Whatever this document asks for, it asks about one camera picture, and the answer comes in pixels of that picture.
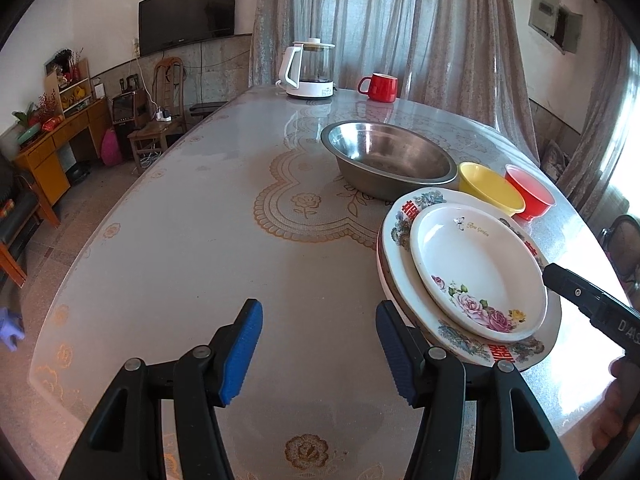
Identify wide beige lace curtain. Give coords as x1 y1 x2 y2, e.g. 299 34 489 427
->
248 0 541 162

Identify grey electrical panel box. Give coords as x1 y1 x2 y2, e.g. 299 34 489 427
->
529 0 584 56

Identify narrow beige window curtain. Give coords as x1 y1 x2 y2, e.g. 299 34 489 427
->
557 10 640 207

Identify white power cable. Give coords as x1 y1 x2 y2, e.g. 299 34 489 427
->
133 54 162 112

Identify red mug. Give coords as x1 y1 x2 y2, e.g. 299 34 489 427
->
357 73 399 104

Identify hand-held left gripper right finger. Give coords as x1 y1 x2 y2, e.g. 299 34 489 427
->
375 300 566 480

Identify orange wooden desk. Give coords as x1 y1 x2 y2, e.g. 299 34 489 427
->
12 97 114 227

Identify brown wooden chair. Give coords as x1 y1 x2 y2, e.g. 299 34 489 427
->
128 57 189 164

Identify black speaker box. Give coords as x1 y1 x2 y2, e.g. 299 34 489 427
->
111 91 151 124

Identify black wall television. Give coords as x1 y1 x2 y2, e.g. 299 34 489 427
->
138 0 238 58

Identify white electric glass kettle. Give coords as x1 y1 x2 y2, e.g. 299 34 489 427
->
278 38 338 100

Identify medium plate with red print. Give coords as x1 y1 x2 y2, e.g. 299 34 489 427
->
380 187 563 372

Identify purple plastic object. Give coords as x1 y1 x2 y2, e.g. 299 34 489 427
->
0 307 25 349

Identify small white rose plate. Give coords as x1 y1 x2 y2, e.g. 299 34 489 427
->
410 203 549 344

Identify red plastic bowl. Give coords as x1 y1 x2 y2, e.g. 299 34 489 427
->
504 164 557 221

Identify black low stool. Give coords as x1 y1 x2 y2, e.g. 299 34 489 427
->
189 101 229 121

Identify wooden bench with black seat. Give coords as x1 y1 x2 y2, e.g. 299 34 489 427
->
0 155 61 289

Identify person's right hand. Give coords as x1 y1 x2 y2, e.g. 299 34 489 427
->
592 359 640 454

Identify pink bag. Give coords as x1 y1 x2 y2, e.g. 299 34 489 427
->
101 128 121 165

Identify yellow plastic bowl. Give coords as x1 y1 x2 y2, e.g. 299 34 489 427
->
459 162 526 217

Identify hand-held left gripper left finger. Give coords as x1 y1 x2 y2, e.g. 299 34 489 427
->
65 298 264 480

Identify round-back dark chair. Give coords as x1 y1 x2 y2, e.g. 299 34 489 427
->
597 214 640 282

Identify grey pillow by wall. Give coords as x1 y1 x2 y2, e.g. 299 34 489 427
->
539 139 571 181

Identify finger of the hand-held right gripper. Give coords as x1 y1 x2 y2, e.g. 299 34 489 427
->
542 262 609 319

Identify stainless steel bowl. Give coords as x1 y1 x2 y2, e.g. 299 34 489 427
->
320 120 459 203

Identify large purple floral plate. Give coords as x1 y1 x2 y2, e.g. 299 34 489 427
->
376 220 564 374

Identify small wooden desk shelf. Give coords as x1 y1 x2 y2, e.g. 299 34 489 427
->
44 57 96 116

